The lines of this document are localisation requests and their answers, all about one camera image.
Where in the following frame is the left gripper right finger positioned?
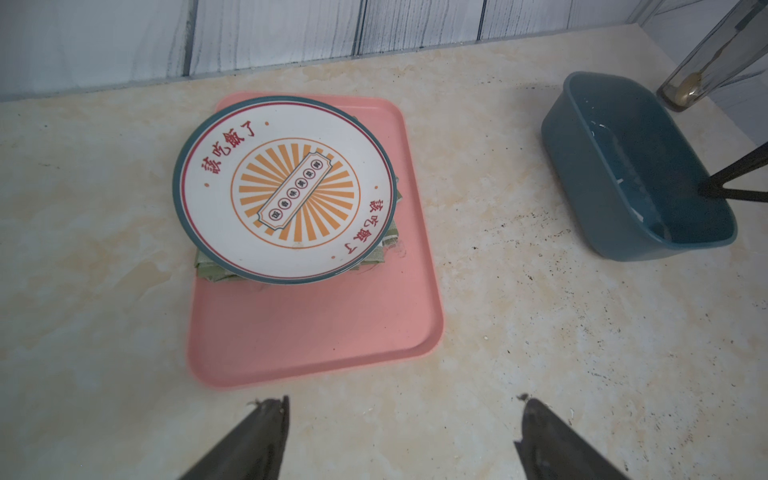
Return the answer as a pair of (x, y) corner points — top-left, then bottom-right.
(515, 398), (628, 480)

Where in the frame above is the teal storage box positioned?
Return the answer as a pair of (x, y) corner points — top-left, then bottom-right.
(541, 72), (737, 261)

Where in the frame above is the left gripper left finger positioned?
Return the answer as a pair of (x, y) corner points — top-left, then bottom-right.
(181, 396), (290, 480)

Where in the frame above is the pink plastic tray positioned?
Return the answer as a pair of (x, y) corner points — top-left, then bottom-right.
(187, 94), (444, 389)

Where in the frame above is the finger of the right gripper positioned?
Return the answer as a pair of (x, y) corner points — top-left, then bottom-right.
(698, 143), (767, 192)
(701, 187), (768, 203)

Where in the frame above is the white plate orange sunburst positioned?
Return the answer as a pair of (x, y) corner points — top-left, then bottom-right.
(172, 95), (398, 285)

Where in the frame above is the green checked cloth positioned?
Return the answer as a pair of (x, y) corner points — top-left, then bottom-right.
(195, 184), (402, 284)

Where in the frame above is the olive drinking glass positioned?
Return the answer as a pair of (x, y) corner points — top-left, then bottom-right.
(656, 0), (767, 112)

